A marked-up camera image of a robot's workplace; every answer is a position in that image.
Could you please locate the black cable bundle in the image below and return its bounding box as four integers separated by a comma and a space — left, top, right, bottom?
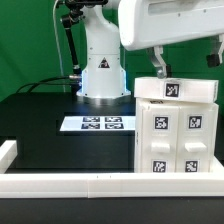
15, 75, 83, 94

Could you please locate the grey thin cable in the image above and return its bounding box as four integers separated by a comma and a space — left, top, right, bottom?
52, 0, 67, 94

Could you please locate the white cabinet top block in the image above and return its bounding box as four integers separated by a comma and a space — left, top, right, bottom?
134, 77, 219, 103

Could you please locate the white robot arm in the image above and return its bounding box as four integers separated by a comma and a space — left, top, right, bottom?
78, 0, 224, 103

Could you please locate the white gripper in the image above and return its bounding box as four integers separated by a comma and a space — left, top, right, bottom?
118, 0, 224, 79

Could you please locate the white cabinet door panel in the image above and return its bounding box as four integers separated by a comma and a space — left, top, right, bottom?
141, 106, 179, 173
176, 104, 214, 173

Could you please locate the white cabinet body box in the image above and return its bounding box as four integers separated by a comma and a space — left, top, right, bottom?
134, 98, 218, 173

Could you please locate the white marker tag sheet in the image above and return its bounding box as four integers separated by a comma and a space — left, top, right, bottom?
60, 116, 135, 132

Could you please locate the white U-shaped frame fence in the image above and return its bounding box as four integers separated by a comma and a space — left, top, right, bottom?
0, 140, 224, 198

